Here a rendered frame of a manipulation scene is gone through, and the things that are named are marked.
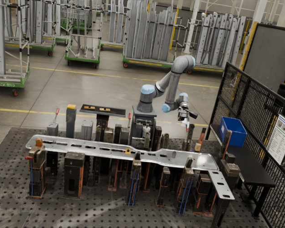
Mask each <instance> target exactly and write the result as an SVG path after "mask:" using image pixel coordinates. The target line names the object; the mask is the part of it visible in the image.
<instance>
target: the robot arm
mask: <svg viewBox="0 0 285 228"><path fill-rule="evenodd" d="M194 66H195V59H194V57H193V56H191V55H186V56H179V57H177V58H176V59H175V60H174V62H173V65H172V67H171V71H170V72H169V73H168V74H167V75H166V76H165V77H164V78H163V79H162V80H160V81H157V82H156V83H155V84H154V85H143V86H142V89H141V94H140V101H139V103H138V105H137V108H136V109H137V111H139V112H142V113H151V112H152V110H153V108H152V99H153V98H156V97H160V96H162V95H163V94H164V93H165V91H166V88H167V87H168V90H167V95H166V100H165V104H163V105H162V107H161V109H162V111H163V112H165V113H166V112H170V111H174V110H176V109H178V117H179V118H178V121H182V124H181V125H180V126H181V127H184V128H185V129H186V128H188V127H189V122H190V117H192V118H194V119H197V117H198V114H196V113H195V112H193V111H191V110H189V105H188V95H187V94H186V93H180V96H179V98H178V99H176V100H175V96H176V91H177V87H178V83H179V79H180V76H181V75H182V73H186V72H187V71H188V70H189V69H192V68H193V67H194Z"/></svg>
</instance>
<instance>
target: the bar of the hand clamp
mask: <svg viewBox="0 0 285 228"><path fill-rule="evenodd" d="M194 128H195V124H194V123H190V124H189V129H188V133H187V138H186V145H187V142H188V139H189V140H190V143H189V145H190V144H191V140H192V135H193V131H194Z"/></svg>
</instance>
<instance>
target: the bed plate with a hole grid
mask: <svg viewBox="0 0 285 228"><path fill-rule="evenodd" d="M35 134H40V135H47V130H46V129H33V128H13V127H11V128H10V130H9V131H8V134H7V135H6V136H5V137H4V139H3V140H2V142H1V143H0V228H208V226H207V225H208V224H212V221H213V219H214V215H215V212H216V207H215V205H214V204H213V207H212V210H211V212H212V215H213V217H205V216H204V213H203V211H202V214H200V215H199V214H198V215H197V214H193V213H192V210H191V209H190V206H189V204H191V202H192V199H193V196H194V195H195V191H196V190H195V186H196V184H197V180H198V177H199V174H200V171H199V170H195V172H194V176H193V180H192V183H191V188H190V191H189V195H188V199H187V202H186V205H185V210H184V214H179V215H178V214H177V215H176V214H174V212H175V207H174V205H173V204H174V203H175V201H176V197H177V195H172V194H171V189H170V191H165V195H164V202H163V207H165V208H164V209H163V208H162V207H160V208H159V207H156V205H155V203H154V199H156V198H157V193H158V192H159V190H156V187H155V183H156V180H157V178H156V177H154V174H152V180H151V185H150V192H143V180H144V176H143V178H141V181H140V187H139V192H136V197H135V200H136V201H135V202H136V207H134V208H133V207H130V206H127V205H126V203H125V196H126V195H127V194H128V186H129V184H130V179H131V174H127V177H126V178H127V189H120V188H119V184H120V178H121V177H122V174H121V173H120V172H117V177H118V179H117V189H116V192H114V191H108V185H109V177H110V176H111V172H112V169H111V170H110V171H109V172H110V173H109V174H108V175H105V174H101V173H100V176H103V177H104V181H103V186H102V188H95V187H88V182H89V178H90V175H91V176H93V173H92V168H93V156H90V168H89V177H88V181H87V185H83V186H82V191H86V192H87V193H86V196H85V200H84V201H82V200H73V199H60V198H58V197H59V194H60V192H61V189H64V187H63V186H61V185H62V182H63V179H64V168H65V166H64V158H65V157H64V153H61V152H58V159H57V160H58V161H59V162H58V163H57V172H58V173H60V174H59V177H58V179H57V181H56V182H49V181H47V180H48V178H49V176H50V167H46V168H45V169H48V171H47V173H46V175H45V187H46V193H45V194H43V195H42V197H41V200H40V199H36V198H35V199H34V198H32V199H30V198H29V199H27V197H28V196H29V184H30V169H29V168H28V167H29V160H25V157H28V156H29V151H30V149H27V148H26V147H25V145H26V144H27V142H28V141H29V140H30V138H31V137H32V136H33V135H35ZM183 140H186V138H169V143H168V148H167V149H172V150H180V151H181V148H182V143H183ZM220 150H221V145H220V144H219V142H218V141H214V140H213V141H211V140H203V143H202V147H201V150H200V153H206V154H211V155H212V156H213V158H214V159H215V161H216V162H217V159H218V156H219V153H220ZM241 187H242V190H241V189H238V188H237V186H236V185H235V186H234V189H233V192H232V194H233V196H234V198H235V200H232V199H231V201H230V204H229V206H228V208H227V210H226V212H225V215H224V218H223V220H222V223H221V226H220V228H269V226H268V225H267V223H266V221H265V220H264V218H263V216H262V214H261V213H259V216H258V217H259V219H260V220H256V219H254V217H253V215H252V214H251V212H254V210H255V208H256V204H249V203H244V202H243V200H242V198H241V196H240V194H246V195H249V193H248V191H247V189H246V187H245V186H244V184H243V183H242V186H241Z"/></svg>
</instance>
